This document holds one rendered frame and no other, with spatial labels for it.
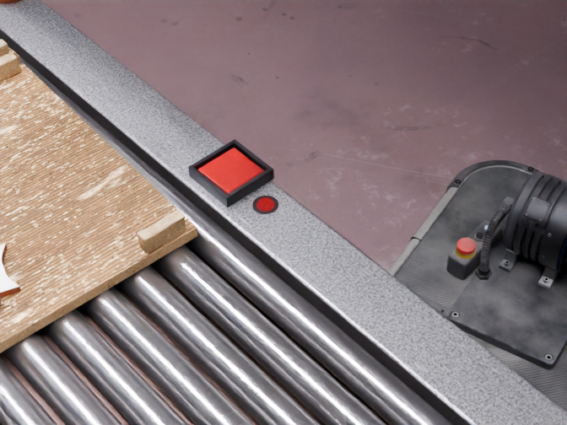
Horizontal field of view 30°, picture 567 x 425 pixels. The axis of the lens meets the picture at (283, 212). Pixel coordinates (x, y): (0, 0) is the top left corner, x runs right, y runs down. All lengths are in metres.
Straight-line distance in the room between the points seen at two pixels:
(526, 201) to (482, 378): 0.94
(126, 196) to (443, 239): 1.02
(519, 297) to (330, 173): 0.75
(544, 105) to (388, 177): 0.50
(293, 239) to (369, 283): 0.11
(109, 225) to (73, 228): 0.04
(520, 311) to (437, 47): 1.18
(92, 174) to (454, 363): 0.50
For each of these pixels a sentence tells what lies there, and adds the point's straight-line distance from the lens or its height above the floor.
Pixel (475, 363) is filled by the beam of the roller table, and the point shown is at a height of 0.91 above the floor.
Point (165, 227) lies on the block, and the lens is 1.21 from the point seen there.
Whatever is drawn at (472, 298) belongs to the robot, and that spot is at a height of 0.26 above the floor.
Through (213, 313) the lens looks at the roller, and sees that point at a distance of 1.20.
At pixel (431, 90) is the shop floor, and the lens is 2.90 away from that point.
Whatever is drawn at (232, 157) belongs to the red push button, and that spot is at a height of 0.93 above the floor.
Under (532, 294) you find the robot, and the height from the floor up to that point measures 0.26.
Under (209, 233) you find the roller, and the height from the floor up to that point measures 0.92.
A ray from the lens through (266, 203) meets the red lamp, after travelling 1.29.
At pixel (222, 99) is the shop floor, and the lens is 2.87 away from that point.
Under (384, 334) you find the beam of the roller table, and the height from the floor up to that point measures 0.92.
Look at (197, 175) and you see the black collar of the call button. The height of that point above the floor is 0.93.
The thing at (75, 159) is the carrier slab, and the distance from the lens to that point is 1.35.
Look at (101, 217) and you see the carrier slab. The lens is 1.27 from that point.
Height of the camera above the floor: 1.84
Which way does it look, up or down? 46 degrees down
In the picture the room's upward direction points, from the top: 2 degrees counter-clockwise
